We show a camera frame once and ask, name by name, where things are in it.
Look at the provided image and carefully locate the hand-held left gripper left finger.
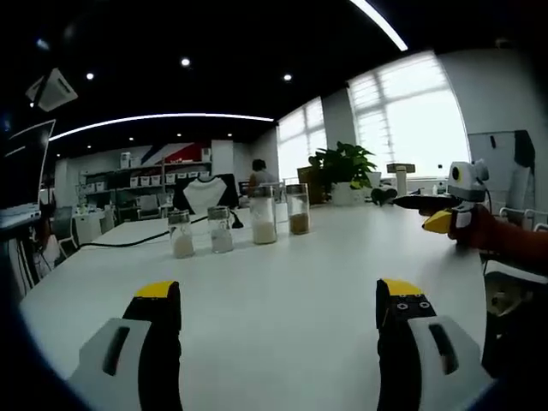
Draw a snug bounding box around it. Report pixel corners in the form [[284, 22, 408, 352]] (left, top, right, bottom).
[[67, 279, 186, 411]]

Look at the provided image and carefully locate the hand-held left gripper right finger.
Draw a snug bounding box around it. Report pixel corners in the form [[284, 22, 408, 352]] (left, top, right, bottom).
[[375, 278, 498, 411]]

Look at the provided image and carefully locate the tall seasoning bottle brown powder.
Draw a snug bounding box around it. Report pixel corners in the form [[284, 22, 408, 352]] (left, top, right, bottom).
[[285, 183, 311, 236]]

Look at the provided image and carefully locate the short seasoning bottle beige powder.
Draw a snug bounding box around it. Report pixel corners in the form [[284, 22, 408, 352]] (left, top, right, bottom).
[[167, 209, 196, 259]]

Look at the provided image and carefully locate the short seasoning bottle white powder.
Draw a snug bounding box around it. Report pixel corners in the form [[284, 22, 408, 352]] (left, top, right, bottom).
[[206, 205, 235, 255]]

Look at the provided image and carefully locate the tall seasoning bottle white powder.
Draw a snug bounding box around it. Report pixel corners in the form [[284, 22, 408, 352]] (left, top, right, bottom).
[[248, 184, 279, 246]]

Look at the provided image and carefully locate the white standing appliance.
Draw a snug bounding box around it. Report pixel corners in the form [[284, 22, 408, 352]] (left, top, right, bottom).
[[386, 163, 416, 194]]

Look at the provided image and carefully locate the whiteboard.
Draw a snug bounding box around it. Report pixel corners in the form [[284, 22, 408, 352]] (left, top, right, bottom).
[[467, 129, 537, 216]]

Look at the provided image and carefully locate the dark hanging jacket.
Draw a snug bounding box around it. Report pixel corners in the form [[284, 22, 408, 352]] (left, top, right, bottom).
[[513, 129, 537, 169]]

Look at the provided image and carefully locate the green potted plant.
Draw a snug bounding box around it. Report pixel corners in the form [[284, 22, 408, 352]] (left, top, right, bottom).
[[307, 140, 378, 206]]

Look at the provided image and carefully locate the grey office chair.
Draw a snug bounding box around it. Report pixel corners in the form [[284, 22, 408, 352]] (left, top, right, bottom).
[[51, 205, 81, 259]]

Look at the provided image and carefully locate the long ceiling light strip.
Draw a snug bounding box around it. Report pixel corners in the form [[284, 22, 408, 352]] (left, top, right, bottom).
[[348, 0, 409, 52]]

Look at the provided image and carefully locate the storage shelf with boxes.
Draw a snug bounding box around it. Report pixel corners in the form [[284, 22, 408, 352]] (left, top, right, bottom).
[[78, 159, 214, 217]]

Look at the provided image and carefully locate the chair with white black shirt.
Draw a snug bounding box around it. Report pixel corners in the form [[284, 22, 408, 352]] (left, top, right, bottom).
[[172, 173, 241, 217]]

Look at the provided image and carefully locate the curved ceiling light strip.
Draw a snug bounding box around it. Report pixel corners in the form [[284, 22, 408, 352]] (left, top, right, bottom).
[[47, 112, 276, 142]]

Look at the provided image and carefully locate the ceiling air conditioner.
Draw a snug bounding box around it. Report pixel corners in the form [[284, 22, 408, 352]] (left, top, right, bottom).
[[25, 67, 80, 113]]

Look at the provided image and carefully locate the black cable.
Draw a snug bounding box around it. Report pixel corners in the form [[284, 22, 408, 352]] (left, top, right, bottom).
[[78, 209, 244, 250]]

